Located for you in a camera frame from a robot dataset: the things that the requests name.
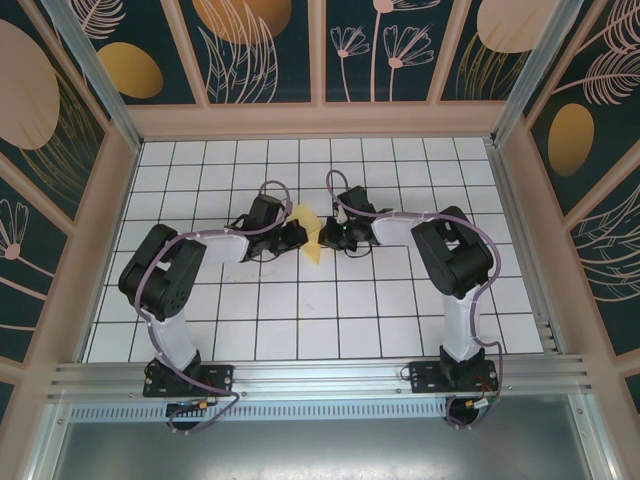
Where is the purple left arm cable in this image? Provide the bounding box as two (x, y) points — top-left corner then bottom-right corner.
(133, 178), (295, 437)

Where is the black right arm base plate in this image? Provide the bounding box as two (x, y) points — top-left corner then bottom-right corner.
(408, 359), (501, 396)

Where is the aluminium corner post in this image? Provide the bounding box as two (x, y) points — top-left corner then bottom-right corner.
(42, 0), (144, 151)
(492, 0), (596, 146)

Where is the aluminium side rail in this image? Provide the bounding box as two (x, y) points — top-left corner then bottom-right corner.
(487, 139), (569, 356)

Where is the grey sheet metal panel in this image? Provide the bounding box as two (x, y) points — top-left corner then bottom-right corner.
(29, 392), (621, 480)

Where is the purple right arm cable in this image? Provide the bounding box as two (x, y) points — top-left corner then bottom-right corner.
(324, 168), (505, 432)

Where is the long aluminium mounting rail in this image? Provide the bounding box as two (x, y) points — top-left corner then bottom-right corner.
(47, 353), (594, 401)

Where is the slotted metal cable tray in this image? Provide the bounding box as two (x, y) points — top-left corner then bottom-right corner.
(69, 403), (454, 422)

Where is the aluminium frame bar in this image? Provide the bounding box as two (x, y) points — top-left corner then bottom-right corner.
(569, 394), (621, 480)
(22, 402), (71, 480)

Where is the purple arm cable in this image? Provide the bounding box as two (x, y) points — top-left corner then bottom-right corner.
(133, 178), (295, 437)
(324, 168), (505, 432)

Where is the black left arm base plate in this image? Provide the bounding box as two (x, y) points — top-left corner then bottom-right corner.
(143, 363), (236, 399)

